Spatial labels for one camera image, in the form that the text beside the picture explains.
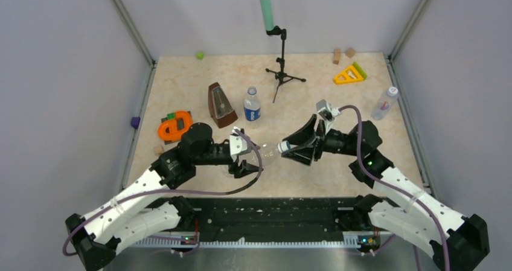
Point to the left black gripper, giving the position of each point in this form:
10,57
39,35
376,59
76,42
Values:
243,169

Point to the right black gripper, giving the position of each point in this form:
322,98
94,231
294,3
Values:
304,154

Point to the clear bottle white cap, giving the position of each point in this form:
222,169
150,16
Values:
268,152

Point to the clear Pepsi plastic bottle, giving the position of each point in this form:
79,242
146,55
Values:
251,104

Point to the white Pocari Sweat cap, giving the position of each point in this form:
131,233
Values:
283,146

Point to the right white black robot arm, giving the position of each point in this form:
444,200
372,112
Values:
453,241

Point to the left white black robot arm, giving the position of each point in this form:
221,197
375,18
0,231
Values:
155,202

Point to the clear bottle red label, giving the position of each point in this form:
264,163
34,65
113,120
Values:
388,98

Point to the brown wooden metronome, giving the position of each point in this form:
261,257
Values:
221,110

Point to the black tripod stand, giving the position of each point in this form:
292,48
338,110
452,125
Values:
281,76

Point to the yellow plastic toy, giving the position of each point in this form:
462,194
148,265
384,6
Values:
348,75

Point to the small wooden cube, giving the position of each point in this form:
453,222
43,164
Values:
158,150

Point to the green cylinder stick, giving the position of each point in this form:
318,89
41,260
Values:
360,70

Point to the tall wooden block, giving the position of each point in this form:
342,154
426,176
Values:
337,53

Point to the purple block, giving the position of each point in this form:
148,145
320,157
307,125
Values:
135,122

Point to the green ball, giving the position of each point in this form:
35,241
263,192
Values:
200,55

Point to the mint green microphone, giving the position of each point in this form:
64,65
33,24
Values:
268,19

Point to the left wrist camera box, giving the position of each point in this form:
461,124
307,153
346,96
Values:
237,145

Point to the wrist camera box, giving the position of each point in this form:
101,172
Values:
237,145
326,111

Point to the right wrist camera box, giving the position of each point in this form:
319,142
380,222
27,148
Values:
326,111

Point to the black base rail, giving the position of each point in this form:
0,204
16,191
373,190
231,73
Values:
273,220

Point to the white slotted cable duct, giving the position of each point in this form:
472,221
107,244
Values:
171,241

